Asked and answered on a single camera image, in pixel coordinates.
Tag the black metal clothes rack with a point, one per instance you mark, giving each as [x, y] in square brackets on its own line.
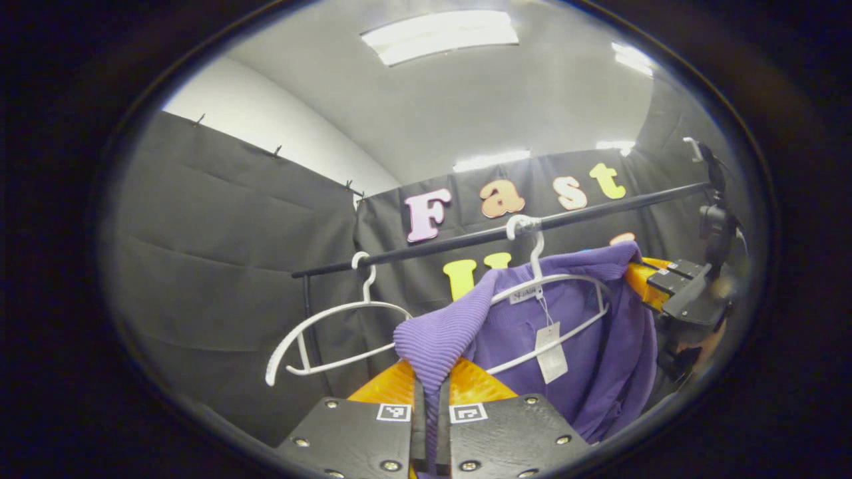
[466, 237]

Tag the white clothes hanger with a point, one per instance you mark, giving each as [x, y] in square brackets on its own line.
[368, 286]
[536, 259]

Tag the large ceiling light panel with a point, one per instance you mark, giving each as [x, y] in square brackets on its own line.
[439, 36]

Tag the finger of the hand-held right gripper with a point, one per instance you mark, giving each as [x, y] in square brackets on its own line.
[649, 286]
[685, 268]

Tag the double ceiling light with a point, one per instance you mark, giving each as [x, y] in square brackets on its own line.
[634, 58]

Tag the long ceiling light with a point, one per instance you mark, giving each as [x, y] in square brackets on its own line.
[492, 160]

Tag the small ceiling light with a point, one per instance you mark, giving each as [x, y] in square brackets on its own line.
[616, 146]

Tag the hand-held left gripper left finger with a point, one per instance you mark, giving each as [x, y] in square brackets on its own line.
[418, 429]

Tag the black backdrop cloth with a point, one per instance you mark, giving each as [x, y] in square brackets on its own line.
[219, 266]

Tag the white paper garment tag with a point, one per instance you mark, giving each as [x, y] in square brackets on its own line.
[551, 356]

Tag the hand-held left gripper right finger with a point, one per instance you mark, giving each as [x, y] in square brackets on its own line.
[442, 432]

